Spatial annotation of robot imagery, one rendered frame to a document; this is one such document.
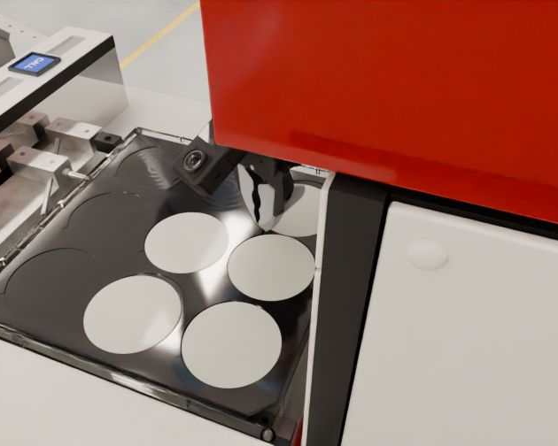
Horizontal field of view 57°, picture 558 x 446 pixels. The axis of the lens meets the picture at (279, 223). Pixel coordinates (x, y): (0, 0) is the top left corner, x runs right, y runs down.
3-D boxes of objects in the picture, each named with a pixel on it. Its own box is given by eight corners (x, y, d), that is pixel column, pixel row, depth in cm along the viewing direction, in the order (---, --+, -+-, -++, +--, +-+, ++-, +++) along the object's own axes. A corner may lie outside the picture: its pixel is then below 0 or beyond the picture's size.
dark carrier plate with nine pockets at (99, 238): (363, 189, 69) (364, 186, 69) (267, 425, 46) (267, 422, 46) (140, 136, 78) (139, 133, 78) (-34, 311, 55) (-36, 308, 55)
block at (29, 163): (74, 173, 74) (68, 156, 72) (58, 188, 72) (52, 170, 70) (28, 160, 76) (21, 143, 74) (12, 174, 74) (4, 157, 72)
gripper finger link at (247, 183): (293, 211, 65) (295, 151, 59) (257, 234, 62) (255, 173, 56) (276, 198, 67) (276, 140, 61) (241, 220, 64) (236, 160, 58)
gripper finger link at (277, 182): (293, 218, 57) (295, 154, 51) (282, 224, 57) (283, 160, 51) (265, 196, 60) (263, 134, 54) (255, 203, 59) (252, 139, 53)
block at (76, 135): (106, 142, 79) (102, 126, 77) (93, 155, 77) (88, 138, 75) (63, 131, 81) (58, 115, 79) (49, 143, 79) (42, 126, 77)
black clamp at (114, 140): (125, 148, 78) (121, 134, 76) (116, 156, 76) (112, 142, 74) (104, 142, 79) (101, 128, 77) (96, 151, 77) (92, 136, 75)
